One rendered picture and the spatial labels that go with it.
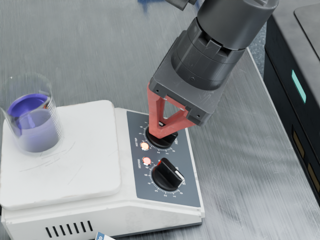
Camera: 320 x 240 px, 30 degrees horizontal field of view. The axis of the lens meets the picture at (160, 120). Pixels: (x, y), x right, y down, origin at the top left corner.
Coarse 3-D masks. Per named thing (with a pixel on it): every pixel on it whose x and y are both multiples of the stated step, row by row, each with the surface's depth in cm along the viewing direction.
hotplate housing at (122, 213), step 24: (120, 120) 65; (120, 144) 63; (120, 192) 59; (24, 216) 58; (48, 216) 58; (72, 216) 58; (96, 216) 59; (120, 216) 59; (144, 216) 60; (168, 216) 61; (192, 216) 61
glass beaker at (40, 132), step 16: (16, 80) 58; (32, 80) 59; (48, 80) 57; (0, 96) 57; (16, 96) 59; (48, 96) 56; (32, 112) 55; (48, 112) 57; (16, 128) 57; (32, 128) 57; (48, 128) 58; (32, 144) 58; (48, 144) 59
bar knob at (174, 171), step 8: (160, 160) 61; (168, 160) 61; (160, 168) 61; (168, 168) 61; (152, 176) 61; (160, 176) 61; (168, 176) 61; (176, 176) 60; (160, 184) 61; (168, 184) 61; (176, 184) 61
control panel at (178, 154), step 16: (128, 112) 66; (128, 128) 64; (144, 128) 66; (176, 144) 66; (176, 160) 64; (144, 176) 61; (192, 176) 64; (144, 192) 59; (160, 192) 60; (176, 192) 61; (192, 192) 62
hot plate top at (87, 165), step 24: (72, 120) 63; (96, 120) 63; (72, 144) 61; (96, 144) 61; (0, 168) 60; (24, 168) 59; (48, 168) 59; (72, 168) 59; (96, 168) 59; (120, 168) 59; (0, 192) 58; (24, 192) 58; (48, 192) 57; (72, 192) 57; (96, 192) 57
